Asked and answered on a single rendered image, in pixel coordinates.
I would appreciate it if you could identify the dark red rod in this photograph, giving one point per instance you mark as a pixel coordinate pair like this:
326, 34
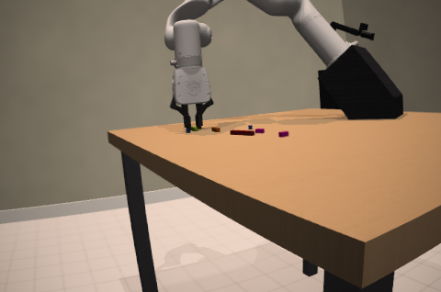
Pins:
242, 132

